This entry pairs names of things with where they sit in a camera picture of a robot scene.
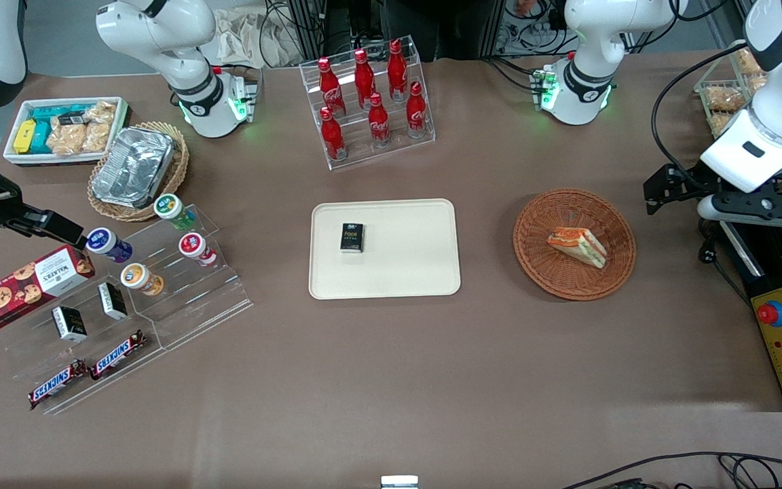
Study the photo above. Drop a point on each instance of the aluminium foil tray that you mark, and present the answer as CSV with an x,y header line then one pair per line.
x,y
133,166

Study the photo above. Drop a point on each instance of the red lid snack cup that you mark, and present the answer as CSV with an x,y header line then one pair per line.
x,y
196,248

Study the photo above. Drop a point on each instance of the light woven wicker basket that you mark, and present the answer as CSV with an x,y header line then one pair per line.
x,y
177,166

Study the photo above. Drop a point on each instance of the teal snack box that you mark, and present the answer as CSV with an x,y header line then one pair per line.
x,y
51,113
41,139

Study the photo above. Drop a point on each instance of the bagged fried snack packet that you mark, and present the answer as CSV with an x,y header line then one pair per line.
x,y
747,61
723,100
720,123
757,83

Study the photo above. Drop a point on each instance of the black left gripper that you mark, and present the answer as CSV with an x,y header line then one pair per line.
x,y
688,180

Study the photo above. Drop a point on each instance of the clear acrylic stepped stand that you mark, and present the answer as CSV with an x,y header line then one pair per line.
x,y
126,353
208,305

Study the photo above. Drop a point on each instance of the beige plastic tray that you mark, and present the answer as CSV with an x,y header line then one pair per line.
x,y
404,258

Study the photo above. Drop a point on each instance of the red cola bottle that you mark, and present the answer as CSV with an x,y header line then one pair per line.
x,y
364,81
332,136
330,88
378,122
396,71
416,112

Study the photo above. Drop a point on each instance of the small black white box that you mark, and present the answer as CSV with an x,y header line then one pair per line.
x,y
113,301
69,324

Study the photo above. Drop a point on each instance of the clear acrylic bottle rack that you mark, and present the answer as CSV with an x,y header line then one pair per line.
x,y
364,157

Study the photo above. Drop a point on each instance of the yellow snack box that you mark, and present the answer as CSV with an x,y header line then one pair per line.
x,y
24,136

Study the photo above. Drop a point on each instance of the small white device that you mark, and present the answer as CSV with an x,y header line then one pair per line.
x,y
399,482

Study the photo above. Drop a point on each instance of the black countertop appliance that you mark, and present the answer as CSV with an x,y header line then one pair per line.
x,y
771,265

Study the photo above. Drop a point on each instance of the brown round wicker basket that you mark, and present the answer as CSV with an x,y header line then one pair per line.
x,y
561,278

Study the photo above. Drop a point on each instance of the green lid snack cup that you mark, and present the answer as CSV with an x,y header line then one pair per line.
x,y
172,209

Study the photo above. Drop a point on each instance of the clear packet of crackers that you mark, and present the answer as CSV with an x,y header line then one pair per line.
x,y
66,139
99,125

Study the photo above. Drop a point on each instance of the orange snack cup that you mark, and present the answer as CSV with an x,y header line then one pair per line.
x,y
140,278

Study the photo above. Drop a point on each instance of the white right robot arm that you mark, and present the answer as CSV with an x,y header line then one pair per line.
x,y
160,34

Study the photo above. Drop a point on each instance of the black Face tissue pack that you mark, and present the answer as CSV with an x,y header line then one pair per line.
x,y
351,238

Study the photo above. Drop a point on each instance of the red Walkers cookie box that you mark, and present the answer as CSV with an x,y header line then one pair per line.
x,y
24,288

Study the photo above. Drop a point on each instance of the Snickers chocolate bar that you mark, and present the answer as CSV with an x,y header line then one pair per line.
x,y
117,354
57,385

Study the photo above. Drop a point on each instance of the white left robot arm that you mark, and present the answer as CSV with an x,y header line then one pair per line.
x,y
588,41

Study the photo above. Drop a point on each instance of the person in dark clothes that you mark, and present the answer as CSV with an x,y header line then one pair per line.
x,y
459,27

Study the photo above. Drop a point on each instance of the blue lid snack cup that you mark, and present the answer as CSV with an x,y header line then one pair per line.
x,y
107,244

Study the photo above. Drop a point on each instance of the white plastic bin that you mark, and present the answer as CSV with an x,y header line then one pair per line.
x,y
45,159

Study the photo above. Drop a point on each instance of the triangle sandwich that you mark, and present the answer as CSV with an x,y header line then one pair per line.
x,y
578,246

